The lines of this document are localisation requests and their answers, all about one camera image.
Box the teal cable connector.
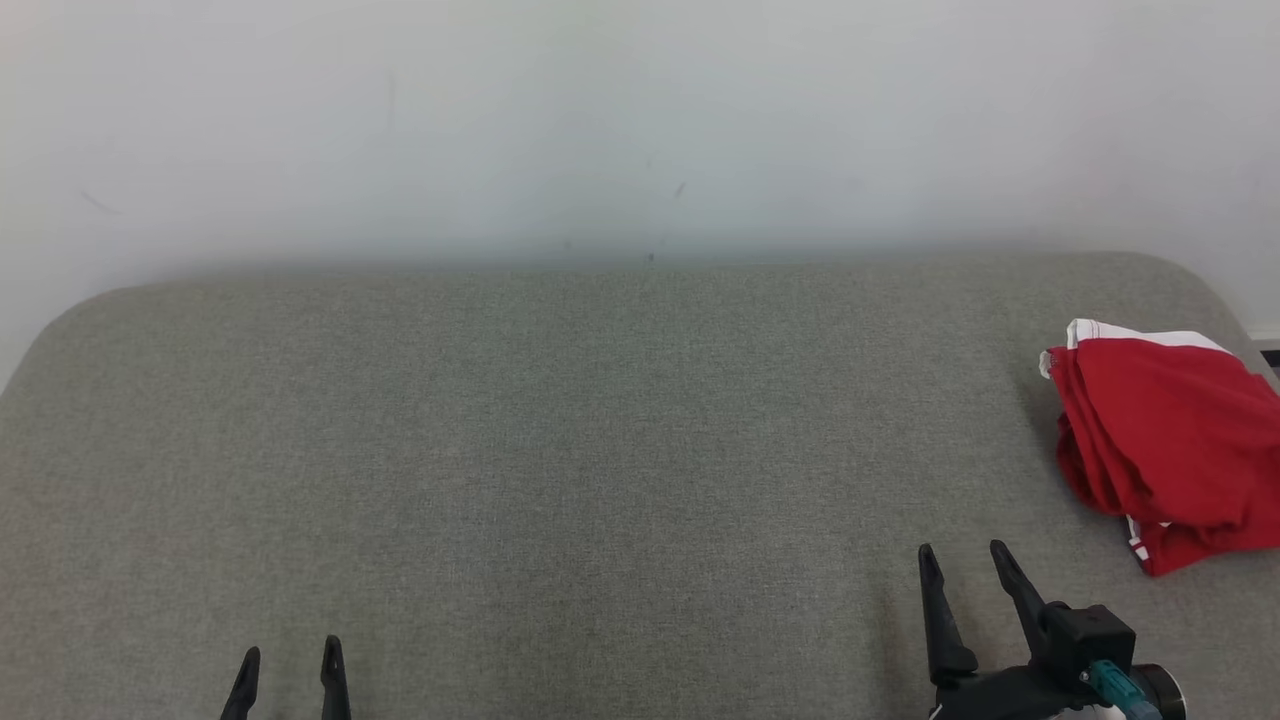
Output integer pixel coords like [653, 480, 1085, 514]
[1084, 659, 1163, 720]

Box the red shorts white waistband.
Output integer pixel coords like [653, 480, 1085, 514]
[1038, 317, 1280, 557]

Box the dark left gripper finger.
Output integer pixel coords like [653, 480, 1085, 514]
[220, 647, 262, 720]
[319, 635, 353, 720]

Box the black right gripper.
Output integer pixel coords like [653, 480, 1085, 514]
[916, 539, 1187, 720]

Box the red Bulls 23 jersey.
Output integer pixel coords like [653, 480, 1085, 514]
[1124, 512, 1280, 579]

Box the grey fabric sofa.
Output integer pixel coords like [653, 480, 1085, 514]
[0, 251, 1280, 720]

